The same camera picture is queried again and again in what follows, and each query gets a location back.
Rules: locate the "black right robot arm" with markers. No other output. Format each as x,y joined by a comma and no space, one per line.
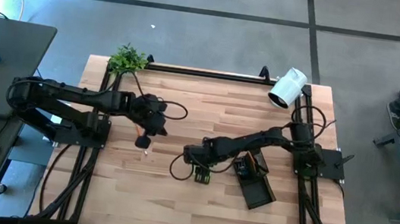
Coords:
250,141

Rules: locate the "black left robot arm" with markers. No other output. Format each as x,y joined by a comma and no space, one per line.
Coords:
72,94

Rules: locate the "orange pencil with eraser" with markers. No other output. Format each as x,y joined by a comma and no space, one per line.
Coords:
252,162
138,131

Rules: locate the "blue marker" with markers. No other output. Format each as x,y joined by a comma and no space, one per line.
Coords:
242,169

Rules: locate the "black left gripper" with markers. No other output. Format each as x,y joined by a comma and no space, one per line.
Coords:
148,111

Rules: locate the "black aluminium rig frame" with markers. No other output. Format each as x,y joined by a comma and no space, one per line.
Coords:
208,74

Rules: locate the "green sticky note pad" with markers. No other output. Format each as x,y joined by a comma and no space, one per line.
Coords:
203,173

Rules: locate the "black mesh desk organizer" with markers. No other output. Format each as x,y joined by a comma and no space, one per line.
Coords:
257,191

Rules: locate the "green potted plant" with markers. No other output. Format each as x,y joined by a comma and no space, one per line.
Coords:
126,61

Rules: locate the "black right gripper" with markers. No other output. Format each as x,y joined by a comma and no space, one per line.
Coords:
202,157

